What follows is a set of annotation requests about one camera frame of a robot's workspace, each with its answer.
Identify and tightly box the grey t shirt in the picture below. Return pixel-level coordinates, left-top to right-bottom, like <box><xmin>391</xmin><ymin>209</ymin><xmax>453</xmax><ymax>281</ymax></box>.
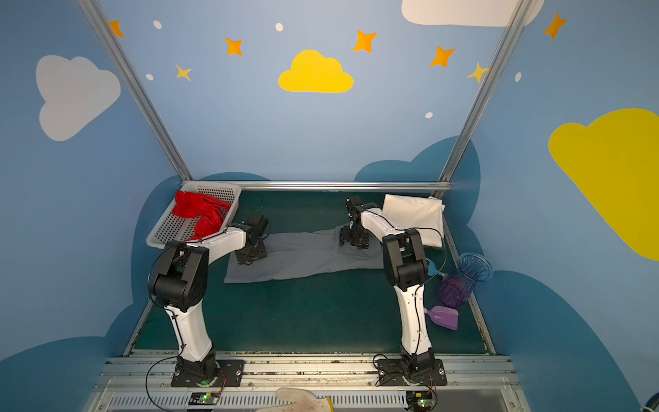
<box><xmin>224</xmin><ymin>227</ymin><xmax>384</xmax><ymax>284</ymax></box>

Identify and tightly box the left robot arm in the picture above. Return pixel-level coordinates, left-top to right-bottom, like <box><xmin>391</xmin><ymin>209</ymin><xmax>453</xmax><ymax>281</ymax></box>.
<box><xmin>149</xmin><ymin>214</ymin><xmax>269</xmax><ymax>387</ymax></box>

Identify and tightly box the white work glove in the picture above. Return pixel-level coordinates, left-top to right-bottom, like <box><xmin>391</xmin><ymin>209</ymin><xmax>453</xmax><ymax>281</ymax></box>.
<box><xmin>257</xmin><ymin>387</ymin><xmax>335</xmax><ymax>412</ymax></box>

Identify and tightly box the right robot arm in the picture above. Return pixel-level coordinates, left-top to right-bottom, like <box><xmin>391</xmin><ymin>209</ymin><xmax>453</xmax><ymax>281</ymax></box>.
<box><xmin>339</xmin><ymin>197</ymin><xmax>436</xmax><ymax>382</ymax></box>

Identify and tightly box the red t shirt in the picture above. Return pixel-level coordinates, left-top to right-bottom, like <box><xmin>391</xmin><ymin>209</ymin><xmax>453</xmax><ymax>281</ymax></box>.
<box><xmin>173</xmin><ymin>191</ymin><xmax>232</xmax><ymax>240</ymax></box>

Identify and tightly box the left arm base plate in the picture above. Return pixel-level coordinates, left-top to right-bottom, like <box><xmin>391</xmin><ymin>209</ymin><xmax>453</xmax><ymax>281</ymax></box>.
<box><xmin>171</xmin><ymin>357</ymin><xmax>245</xmax><ymax>388</ymax></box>

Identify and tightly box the white plastic laundry basket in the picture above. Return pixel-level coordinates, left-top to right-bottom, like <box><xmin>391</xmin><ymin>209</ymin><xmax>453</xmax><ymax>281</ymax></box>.
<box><xmin>147</xmin><ymin>181</ymin><xmax>241</xmax><ymax>249</ymax></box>

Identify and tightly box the folded white t shirt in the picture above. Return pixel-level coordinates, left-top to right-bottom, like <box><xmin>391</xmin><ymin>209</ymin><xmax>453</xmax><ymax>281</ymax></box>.
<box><xmin>383</xmin><ymin>194</ymin><xmax>446</xmax><ymax>248</ymax></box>

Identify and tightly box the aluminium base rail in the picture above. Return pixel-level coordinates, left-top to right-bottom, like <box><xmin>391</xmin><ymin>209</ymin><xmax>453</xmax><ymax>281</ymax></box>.
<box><xmin>84</xmin><ymin>352</ymin><xmax>530</xmax><ymax>411</ymax></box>

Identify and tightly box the left circuit board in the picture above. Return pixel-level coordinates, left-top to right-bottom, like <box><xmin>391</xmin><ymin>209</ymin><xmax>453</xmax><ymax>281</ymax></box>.
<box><xmin>188</xmin><ymin>392</ymin><xmax>220</xmax><ymax>408</ymax></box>

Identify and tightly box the horizontal aluminium frame bar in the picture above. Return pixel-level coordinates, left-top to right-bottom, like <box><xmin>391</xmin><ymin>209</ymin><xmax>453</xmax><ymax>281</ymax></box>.
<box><xmin>181</xmin><ymin>179</ymin><xmax>452</xmax><ymax>192</ymax></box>

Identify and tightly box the left aluminium frame post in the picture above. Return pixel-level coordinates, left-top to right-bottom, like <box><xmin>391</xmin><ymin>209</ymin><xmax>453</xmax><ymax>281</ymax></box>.
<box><xmin>77</xmin><ymin>0</ymin><xmax>194</xmax><ymax>181</ymax></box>

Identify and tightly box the circuit board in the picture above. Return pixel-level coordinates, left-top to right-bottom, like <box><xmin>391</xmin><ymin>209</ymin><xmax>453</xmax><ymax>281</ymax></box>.
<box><xmin>188</xmin><ymin>392</ymin><xmax>220</xmax><ymax>408</ymax></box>
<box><xmin>405</xmin><ymin>391</ymin><xmax>436</xmax><ymax>412</ymax></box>

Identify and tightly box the right aluminium frame post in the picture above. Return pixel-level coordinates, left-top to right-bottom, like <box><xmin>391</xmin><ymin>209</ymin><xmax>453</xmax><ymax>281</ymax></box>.
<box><xmin>438</xmin><ymin>0</ymin><xmax>533</xmax><ymax>191</ymax></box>

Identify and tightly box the purple scoop pink handle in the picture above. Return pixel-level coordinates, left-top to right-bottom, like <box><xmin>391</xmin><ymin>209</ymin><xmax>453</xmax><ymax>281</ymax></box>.
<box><xmin>424</xmin><ymin>306</ymin><xmax>459</xmax><ymax>331</ymax></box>

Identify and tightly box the right circuit board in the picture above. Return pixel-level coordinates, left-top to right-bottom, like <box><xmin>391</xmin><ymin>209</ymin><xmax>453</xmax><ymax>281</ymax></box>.
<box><xmin>405</xmin><ymin>391</ymin><xmax>436</xmax><ymax>412</ymax></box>

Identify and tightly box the aluminium frame post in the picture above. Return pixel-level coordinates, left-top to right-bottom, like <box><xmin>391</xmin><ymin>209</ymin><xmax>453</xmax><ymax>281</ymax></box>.
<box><xmin>438</xmin><ymin>0</ymin><xmax>533</xmax><ymax>191</ymax></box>
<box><xmin>77</xmin><ymin>0</ymin><xmax>194</xmax><ymax>181</ymax></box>

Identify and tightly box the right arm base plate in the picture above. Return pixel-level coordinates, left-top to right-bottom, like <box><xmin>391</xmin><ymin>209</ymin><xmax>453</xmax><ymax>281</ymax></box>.
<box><xmin>372</xmin><ymin>357</ymin><xmax>447</xmax><ymax>388</ymax></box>

